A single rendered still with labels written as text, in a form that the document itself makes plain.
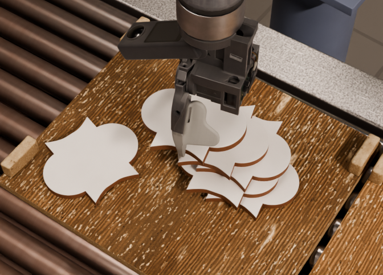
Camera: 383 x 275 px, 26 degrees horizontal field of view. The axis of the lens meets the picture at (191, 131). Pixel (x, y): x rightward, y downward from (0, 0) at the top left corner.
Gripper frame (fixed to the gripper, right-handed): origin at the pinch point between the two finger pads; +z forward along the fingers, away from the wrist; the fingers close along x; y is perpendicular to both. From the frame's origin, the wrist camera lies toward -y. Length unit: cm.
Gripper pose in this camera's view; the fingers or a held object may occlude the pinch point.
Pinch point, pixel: (192, 118)
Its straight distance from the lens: 108.9
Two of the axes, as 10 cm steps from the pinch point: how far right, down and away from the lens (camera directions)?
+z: 0.0, 5.7, 8.2
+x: 3.6, -7.7, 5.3
